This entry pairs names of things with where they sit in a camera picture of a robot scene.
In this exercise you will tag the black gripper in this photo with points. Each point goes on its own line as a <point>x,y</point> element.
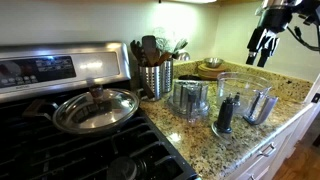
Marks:
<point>277,18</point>

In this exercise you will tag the black food processor blade assembly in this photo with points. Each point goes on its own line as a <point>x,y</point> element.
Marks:
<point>226,115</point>

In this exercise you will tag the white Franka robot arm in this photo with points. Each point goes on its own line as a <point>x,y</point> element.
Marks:
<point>283,2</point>

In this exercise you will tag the small steel bowl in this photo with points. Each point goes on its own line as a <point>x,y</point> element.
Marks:
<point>213,62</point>

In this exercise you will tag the wooden bowl stack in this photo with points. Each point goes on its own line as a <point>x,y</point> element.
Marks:
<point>210,71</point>

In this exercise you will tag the clear measuring pitcher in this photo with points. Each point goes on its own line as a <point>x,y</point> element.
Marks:
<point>265,108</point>

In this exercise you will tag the black plate on cabinet side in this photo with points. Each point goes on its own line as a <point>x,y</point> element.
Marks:
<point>316,98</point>

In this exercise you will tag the steel ladle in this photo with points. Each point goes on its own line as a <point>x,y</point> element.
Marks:
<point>183,56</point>

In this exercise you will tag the under-cabinet light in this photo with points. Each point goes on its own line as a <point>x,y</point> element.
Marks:
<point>193,1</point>

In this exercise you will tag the narrow perforated steel utensil holder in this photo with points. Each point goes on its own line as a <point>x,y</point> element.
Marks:
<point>167,76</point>

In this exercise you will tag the light wooden spoon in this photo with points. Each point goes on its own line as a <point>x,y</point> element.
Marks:
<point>163,58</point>

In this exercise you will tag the lower kitchen cabinet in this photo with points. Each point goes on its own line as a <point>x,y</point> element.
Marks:
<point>283,143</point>

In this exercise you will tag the brown wooden spatula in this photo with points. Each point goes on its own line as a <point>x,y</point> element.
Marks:
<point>150,48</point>

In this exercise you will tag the wide perforated steel utensil holder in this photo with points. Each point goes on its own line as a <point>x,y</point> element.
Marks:
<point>150,80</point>

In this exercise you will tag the dark slotted spoon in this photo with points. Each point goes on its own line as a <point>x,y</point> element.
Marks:
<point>136,51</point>

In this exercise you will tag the stainless steel gas range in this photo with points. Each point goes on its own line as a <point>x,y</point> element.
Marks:
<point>100,63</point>

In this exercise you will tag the round steel pan lid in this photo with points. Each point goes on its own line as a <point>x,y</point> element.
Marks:
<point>100,113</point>

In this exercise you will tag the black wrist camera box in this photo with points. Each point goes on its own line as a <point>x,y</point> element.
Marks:
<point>308,13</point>

